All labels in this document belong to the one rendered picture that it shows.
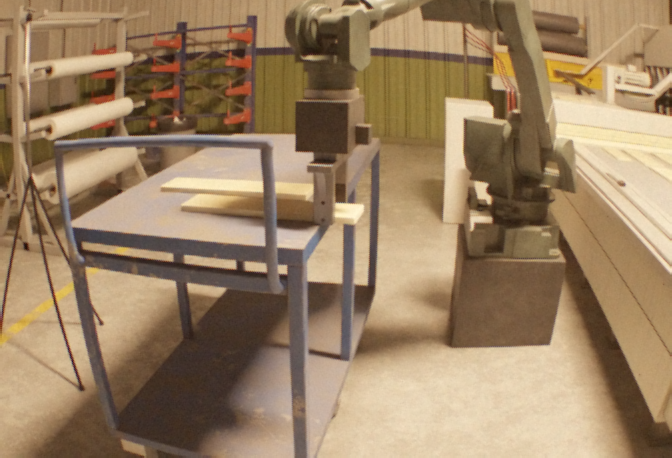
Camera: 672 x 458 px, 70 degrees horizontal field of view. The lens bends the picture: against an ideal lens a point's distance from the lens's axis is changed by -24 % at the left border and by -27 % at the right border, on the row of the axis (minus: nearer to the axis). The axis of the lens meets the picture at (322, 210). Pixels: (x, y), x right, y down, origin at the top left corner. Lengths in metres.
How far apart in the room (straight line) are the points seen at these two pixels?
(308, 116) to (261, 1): 7.99
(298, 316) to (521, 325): 1.87
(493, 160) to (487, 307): 0.74
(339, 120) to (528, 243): 1.72
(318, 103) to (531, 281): 1.85
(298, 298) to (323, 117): 0.43
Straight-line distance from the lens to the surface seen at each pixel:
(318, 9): 1.60
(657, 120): 5.18
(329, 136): 1.52
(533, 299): 3.12
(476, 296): 3.06
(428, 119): 9.06
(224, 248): 1.48
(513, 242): 3.02
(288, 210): 1.66
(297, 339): 1.53
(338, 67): 1.54
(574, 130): 4.91
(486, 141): 3.01
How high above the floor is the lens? 1.51
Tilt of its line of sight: 16 degrees down
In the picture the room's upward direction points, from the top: straight up
